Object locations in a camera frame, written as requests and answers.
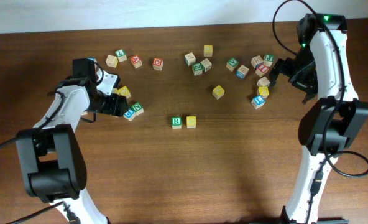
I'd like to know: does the blue P block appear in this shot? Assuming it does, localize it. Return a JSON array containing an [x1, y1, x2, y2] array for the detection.
[[124, 109, 136, 121]]

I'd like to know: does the yellow block top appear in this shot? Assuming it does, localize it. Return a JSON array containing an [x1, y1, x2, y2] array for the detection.
[[203, 45, 213, 57]]

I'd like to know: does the green Z block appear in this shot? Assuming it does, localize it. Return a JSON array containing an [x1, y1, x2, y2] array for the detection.
[[192, 63, 203, 76]]

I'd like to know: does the plain wooden block centre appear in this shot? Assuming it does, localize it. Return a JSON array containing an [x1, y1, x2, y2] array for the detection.
[[201, 58, 212, 72]]

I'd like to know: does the red Q block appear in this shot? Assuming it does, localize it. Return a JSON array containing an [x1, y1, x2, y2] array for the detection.
[[152, 58, 163, 71]]

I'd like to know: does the yellow block cluster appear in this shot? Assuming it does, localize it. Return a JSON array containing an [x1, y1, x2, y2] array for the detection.
[[118, 86, 131, 99], [186, 116, 196, 128], [112, 88, 120, 95]]

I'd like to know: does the blue L block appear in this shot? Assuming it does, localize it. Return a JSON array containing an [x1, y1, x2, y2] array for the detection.
[[251, 96, 265, 109]]

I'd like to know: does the wooden block blue side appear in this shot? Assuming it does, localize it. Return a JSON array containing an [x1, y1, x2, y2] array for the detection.
[[185, 52, 196, 66]]

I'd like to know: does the blue S block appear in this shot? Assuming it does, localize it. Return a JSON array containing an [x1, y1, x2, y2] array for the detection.
[[236, 65, 249, 79]]

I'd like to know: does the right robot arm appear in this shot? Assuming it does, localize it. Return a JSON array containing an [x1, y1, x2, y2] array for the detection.
[[269, 13, 368, 223]]

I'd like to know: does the red A block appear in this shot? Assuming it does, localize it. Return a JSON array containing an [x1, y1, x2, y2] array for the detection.
[[130, 55, 142, 69]]

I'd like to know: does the yellow block right lower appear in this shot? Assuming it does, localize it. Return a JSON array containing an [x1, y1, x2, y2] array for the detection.
[[257, 86, 269, 99]]

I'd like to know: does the red I block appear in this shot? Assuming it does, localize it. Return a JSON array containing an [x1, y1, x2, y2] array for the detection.
[[255, 64, 269, 77]]

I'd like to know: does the green N block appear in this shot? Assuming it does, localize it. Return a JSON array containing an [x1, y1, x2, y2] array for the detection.
[[131, 102, 144, 116]]

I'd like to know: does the green R block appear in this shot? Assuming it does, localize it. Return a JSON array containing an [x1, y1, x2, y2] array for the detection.
[[171, 117, 182, 129]]

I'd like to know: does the plain wooden block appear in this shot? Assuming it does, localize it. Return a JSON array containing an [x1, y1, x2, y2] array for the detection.
[[201, 58, 212, 72], [106, 55, 119, 68], [257, 77, 270, 87]]

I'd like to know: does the plain wooden block left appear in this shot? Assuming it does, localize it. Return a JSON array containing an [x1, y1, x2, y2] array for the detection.
[[106, 55, 119, 68]]

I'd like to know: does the yellow block centre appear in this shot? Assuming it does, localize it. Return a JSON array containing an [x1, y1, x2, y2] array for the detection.
[[212, 85, 225, 100]]

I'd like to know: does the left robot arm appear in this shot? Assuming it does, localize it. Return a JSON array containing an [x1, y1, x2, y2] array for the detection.
[[16, 58, 129, 224]]

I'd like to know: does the blue 5 block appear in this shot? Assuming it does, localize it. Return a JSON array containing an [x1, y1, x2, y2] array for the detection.
[[87, 57, 97, 62]]

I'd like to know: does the green L block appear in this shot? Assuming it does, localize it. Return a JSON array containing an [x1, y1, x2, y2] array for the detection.
[[115, 49, 127, 62]]

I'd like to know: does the wooden K block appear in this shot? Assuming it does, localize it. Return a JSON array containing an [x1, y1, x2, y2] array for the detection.
[[251, 55, 264, 69]]

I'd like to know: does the plain wooden block right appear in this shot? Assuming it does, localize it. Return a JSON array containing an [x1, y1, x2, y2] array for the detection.
[[257, 77, 270, 87]]

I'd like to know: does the green V block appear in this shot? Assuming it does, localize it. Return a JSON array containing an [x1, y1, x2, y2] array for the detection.
[[226, 58, 239, 72]]

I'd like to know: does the green J block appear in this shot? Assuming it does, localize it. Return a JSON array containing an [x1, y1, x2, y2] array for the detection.
[[264, 54, 274, 67]]

